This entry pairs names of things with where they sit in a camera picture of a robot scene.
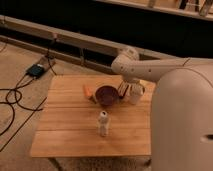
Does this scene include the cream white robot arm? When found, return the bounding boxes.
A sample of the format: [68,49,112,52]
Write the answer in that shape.
[111,49,213,171]

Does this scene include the white ceramic cup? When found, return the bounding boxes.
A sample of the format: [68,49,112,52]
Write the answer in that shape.
[129,84,145,105]

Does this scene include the dark striped object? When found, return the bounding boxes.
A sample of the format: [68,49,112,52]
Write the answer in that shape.
[118,81,129,99]

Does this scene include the dark red bowl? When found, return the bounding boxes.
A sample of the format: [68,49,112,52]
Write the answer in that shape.
[95,85,119,106]

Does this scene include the orange carrot toy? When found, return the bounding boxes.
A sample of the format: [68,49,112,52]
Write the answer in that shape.
[83,85,94,100]

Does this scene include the clear plastic bottle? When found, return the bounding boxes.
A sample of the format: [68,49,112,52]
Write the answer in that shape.
[98,111,109,137]

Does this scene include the wooden table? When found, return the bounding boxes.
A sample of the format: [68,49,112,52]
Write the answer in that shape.
[30,75,155,157]

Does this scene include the black power adapter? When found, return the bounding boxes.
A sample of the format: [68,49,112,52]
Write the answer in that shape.
[26,64,45,78]

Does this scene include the long wooden beam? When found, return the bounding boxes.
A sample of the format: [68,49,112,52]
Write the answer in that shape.
[0,14,174,73]

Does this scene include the black floor cables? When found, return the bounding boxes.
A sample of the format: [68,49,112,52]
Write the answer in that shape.
[0,49,58,153]

